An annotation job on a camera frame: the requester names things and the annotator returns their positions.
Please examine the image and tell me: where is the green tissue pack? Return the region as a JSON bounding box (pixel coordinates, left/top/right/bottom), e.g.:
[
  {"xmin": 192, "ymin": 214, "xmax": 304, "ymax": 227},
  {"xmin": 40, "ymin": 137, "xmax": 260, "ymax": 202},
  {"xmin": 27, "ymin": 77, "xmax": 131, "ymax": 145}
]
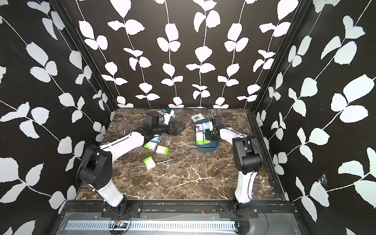
[
  {"xmin": 195, "ymin": 132, "xmax": 204, "ymax": 145},
  {"xmin": 203, "ymin": 135, "xmax": 211, "ymax": 145},
  {"xmin": 143, "ymin": 156, "xmax": 156, "ymax": 171},
  {"xmin": 155, "ymin": 146, "xmax": 169, "ymax": 156},
  {"xmin": 144, "ymin": 142, "xmax": 158, "ymax": 151}
]

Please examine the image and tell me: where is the blue Cinnamoroll tissue pack front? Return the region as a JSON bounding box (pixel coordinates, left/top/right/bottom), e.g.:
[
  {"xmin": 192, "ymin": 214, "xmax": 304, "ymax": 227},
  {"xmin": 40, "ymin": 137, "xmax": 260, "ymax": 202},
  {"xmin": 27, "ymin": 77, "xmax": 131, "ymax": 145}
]
[{"xmin": 202, "ymin": 122, "xmax": 210, "ymax": 131}]

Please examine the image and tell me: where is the blue cinnamoroll tissue pack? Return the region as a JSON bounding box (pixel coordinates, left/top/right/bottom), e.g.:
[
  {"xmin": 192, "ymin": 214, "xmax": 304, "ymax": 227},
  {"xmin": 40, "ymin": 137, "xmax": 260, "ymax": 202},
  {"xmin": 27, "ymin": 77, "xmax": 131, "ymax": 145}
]
[
  {"xmin": 151, "ymin": 136, "xmax": 161, "ymax": 143},
  {"xmin": 202, "ymin": 122, "xmax": 210, "ymax": 131}
]

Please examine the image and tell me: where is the pink Kuromi tissue pack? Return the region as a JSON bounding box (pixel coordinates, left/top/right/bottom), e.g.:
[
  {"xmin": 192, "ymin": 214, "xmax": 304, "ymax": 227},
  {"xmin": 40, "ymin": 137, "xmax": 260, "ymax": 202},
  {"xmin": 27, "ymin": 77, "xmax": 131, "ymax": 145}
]
[{"xmin": 195, "ymin": 123, "xmax": 204, "ymax": 132}]

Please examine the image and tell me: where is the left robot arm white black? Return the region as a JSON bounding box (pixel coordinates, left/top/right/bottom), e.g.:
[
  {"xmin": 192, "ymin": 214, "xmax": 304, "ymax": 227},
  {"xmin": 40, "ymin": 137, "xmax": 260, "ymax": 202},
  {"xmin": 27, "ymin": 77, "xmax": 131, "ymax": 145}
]
[{"xmin": 76, "ymin": 111, "xmax": 185, "ymax": 214}]

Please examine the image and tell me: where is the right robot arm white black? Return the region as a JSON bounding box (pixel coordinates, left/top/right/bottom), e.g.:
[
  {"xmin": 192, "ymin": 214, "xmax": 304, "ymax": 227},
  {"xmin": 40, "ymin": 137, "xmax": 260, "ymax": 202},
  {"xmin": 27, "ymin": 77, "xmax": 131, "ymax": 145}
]
[{"xmin": 205, "ymin": 116, "xmax": 264, "ymax": 214}]

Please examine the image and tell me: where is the teal storage box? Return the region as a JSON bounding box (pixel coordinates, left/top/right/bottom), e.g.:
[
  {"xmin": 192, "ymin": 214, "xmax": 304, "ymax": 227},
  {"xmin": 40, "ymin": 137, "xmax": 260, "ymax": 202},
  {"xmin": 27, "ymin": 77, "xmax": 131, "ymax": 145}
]
[{"xmin": 193, "ymin": 120, "xmax": 220, "ymax": 152}]

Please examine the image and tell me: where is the small white square box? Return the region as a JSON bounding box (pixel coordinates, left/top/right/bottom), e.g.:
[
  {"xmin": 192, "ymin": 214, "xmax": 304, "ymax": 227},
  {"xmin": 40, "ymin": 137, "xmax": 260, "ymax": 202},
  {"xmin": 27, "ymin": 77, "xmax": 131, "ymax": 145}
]
[{"xmin": 191, "ymin": 113, "xmax": 205, "ymax": 122}]

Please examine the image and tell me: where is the blue Cinnamoroll tissue pack back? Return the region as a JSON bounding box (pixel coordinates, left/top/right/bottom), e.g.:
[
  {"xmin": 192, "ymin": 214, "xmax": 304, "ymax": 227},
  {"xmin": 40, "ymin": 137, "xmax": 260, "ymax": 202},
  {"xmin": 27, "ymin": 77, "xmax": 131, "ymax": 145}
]
[{"xmin": 151, "ymin": 136, "xmax": 161, "ymax": 143}]

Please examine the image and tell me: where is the white perforated strip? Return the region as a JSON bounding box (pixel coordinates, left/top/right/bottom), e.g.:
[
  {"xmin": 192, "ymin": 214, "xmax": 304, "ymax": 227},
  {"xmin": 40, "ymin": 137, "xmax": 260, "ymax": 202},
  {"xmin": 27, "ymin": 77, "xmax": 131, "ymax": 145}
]
[{"xmin": 63, "ymin": 220, "xmax": 236, "ymax": 232}]

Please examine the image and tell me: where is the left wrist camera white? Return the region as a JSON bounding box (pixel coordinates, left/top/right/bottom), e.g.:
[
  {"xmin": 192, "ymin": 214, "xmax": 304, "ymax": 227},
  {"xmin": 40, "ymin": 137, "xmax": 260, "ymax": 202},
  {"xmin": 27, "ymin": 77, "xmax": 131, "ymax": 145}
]
[{"xmin": 163, "ymin": 108, "xmax": 175, "ymax": 125}]

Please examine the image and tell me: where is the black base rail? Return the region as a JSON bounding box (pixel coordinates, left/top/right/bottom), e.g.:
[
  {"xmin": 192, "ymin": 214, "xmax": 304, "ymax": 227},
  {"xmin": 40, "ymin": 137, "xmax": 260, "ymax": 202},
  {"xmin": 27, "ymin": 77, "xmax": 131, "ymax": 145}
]
[{"xmin": 61, "ymin": 199, "xmax": 300, "ymax": 220}]

